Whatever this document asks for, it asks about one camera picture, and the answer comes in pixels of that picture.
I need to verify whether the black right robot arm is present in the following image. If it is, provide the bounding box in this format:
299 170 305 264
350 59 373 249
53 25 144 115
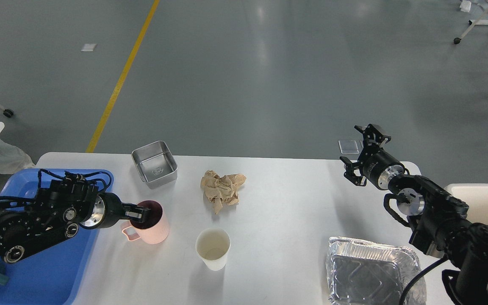
340 124 488 305

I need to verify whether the pink mug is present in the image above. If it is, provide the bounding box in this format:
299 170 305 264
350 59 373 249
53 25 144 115
120 200 170 244

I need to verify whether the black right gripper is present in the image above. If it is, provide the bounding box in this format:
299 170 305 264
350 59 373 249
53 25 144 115
339 124 405 190

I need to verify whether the crumpled brown paper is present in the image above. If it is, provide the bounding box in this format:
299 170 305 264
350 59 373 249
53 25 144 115
201 170 247 215

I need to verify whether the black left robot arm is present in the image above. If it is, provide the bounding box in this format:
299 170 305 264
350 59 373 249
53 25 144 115
0 169 152 264

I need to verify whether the blue plastic tray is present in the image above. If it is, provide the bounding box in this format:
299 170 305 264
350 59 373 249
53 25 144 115
0 169 114 305

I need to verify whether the square stainless steel container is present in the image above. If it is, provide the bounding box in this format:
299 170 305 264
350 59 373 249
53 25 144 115
131 141 178 189

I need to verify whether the person in black sweater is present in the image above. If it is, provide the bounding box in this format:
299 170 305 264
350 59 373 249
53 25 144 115
0 139 35 175

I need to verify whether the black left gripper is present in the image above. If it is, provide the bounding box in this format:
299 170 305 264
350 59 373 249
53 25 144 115
79 193 151 230

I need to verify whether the aluminium foil tray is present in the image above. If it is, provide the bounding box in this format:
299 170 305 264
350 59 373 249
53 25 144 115
326 237 421 305

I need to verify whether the white paper cup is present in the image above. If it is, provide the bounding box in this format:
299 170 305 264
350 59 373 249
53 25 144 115
195 227 232 272

